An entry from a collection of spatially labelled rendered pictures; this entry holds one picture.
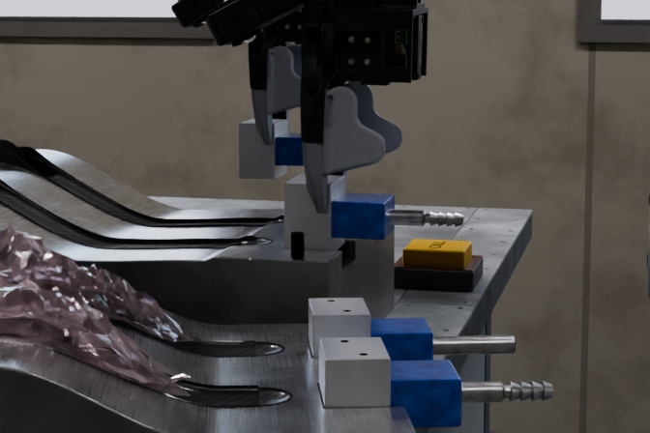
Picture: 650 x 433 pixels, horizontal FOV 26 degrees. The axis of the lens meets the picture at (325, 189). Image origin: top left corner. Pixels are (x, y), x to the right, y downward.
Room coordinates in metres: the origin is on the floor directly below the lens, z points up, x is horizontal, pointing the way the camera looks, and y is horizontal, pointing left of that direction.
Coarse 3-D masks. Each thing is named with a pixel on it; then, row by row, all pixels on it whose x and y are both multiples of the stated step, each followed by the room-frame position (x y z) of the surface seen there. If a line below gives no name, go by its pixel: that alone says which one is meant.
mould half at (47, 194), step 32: (64, 160) 1.28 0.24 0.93; (32, 192) 1.15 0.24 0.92; (64, 192) 1.19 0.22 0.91; (128, 192) 1.27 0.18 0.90; (0, 224) 1.05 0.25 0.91; (32, 224) 1.08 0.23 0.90; (96, 224) 1.15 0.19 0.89; (128, 224) 1.18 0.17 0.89; (96, 256) 1.04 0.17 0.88; (128, 256) 1.04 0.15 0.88; (160, 256) 1.03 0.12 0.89; (192, 256) 1.02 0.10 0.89; (224, 256) 1.00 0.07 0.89; (256, 256) 1.00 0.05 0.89; (288, 256) 1.00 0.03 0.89; (320, 256) 1.00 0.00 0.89; (384, 256) 1.19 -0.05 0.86; (160, 288) 1.01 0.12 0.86; (192, 288) 1.01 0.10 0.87; (224, 288) 1.00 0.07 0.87; (256, 288) 1.00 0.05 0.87; (288, 288) 0.99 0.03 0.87; (320, 288) 0.98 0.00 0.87; (352, 288) 1.06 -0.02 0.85; (384, 288) 1.19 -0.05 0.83; (224, 320) 1.00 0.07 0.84; (256, 320) 1.00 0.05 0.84; (288, 320) 0.99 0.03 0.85
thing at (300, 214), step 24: (288, 192) 1.03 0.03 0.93; (336, 192) 1.04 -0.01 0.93; (288, 216) 1.03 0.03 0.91; (312, 216) 1.03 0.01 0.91; (336, 216) 1.03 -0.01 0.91; (360, 216) 1.03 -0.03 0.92; (384, 216) 1.02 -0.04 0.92; (408, 216) 1.03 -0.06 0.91; (432, 216) 1.03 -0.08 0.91; (456, 216) 1.03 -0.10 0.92; (288, 240) 1.04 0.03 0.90; (312, 240) 1.03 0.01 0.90; (336, 240) 1.05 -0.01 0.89
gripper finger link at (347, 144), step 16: (336, 96) 1.02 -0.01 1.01; (352, 96) 1.02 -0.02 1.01; (336, 112) 1.02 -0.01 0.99; (352, 112) 1.01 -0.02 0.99; (336, 128) 1.01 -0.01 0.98; (352, 128) 1.01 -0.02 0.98; (368, 128) 1.01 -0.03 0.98; (304, 144) 1.01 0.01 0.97; (320, 144) 1.01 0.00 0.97; (336, 144) 1.01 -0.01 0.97; (352, 144) 1.01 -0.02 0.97; (368, 144) 1.01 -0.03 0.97; (384, 144) 1.01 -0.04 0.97; (304, 160) 1.01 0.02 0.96; (320, 160) 1.01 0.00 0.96; (336, 160) 1.01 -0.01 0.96; (352, 160) 1.01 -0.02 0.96; (368, 160) 1.01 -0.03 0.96; (320, 176) 1.01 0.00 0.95; (320, 192) 1.01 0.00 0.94; (320, 208) 1.02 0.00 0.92
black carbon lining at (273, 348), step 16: (192, 336) 0.89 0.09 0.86; (192, 352) 0.85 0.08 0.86; (208, 352) 0.88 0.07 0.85; (224, 352) 0.88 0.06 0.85; (240, 352) 0.88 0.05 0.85; (256, 352) 0.88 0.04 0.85; (272, 352) 0.87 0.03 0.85; (192, 384) 0.78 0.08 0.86; (192, 400) 0.76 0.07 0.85; (208, 400) 0.77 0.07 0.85; (224, 400) 0.77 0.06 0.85; (240, 400) 0.77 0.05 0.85; (256, 400) 0.77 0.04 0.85; (272, 400) 0.77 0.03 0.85; (288, 400) 0.76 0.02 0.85
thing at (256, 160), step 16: (240, 128) 1.35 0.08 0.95; (240, 144) 1.35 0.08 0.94; (256, 144) 1.34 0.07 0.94; (272, 144) 1.34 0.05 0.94; (288, 144) 1.34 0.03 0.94; (240, 160) 1.35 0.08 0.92; (256, 160) 1.34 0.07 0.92; (272, 160) 1.34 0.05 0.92; (288, 160) 1.34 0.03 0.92; (240, 176) 1.35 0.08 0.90; (256, 176) 1.34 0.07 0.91; (272, 176) 1.34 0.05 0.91
